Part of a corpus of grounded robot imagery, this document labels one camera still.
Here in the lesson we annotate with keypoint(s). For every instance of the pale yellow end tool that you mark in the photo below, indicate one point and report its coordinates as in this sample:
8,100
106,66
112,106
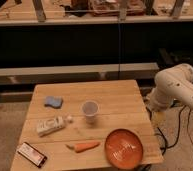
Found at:
158,118

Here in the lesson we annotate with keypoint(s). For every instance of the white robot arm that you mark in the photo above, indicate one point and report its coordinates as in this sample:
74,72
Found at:
174,83

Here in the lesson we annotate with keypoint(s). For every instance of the long wooden shelf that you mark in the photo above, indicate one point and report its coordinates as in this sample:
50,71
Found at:
34,75

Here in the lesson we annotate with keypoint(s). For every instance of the orange plate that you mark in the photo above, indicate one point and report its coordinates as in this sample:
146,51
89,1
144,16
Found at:
123,149

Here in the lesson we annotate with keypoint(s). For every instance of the orange carrot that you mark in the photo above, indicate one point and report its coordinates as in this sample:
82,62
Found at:
81,147

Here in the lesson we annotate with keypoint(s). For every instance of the wooden table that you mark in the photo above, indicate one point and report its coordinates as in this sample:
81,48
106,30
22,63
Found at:
120,106

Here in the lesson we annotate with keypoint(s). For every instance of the blue sponge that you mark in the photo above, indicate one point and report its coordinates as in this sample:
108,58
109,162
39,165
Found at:
53,102

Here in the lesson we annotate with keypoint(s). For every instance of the white tube with cap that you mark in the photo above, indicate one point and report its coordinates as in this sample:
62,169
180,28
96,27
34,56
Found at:
51,125

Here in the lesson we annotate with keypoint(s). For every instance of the black smartphone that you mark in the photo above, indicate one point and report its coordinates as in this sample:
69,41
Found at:
32,154

